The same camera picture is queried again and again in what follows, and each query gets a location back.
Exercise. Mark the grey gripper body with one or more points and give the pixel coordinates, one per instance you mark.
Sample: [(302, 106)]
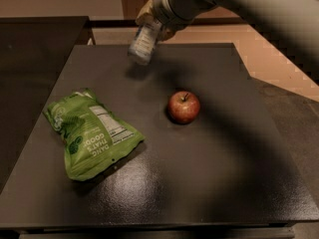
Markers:
[(161, 4)]

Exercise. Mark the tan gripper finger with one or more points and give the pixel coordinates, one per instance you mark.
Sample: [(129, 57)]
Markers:
[(166, 33), (146, 14)]

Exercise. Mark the blue plastic water bottle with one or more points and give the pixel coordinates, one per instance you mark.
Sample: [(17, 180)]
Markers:
[(144, 42)]

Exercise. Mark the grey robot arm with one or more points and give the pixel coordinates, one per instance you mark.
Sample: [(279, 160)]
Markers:
[(291, 26)]

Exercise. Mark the red apple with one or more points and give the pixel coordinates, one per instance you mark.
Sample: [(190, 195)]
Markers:
[(183, 107)]

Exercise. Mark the dark side table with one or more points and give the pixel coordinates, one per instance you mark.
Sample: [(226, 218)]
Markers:
[(33, 53)]

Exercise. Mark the green snack bag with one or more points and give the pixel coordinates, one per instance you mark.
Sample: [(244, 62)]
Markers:
[(94, 138)]

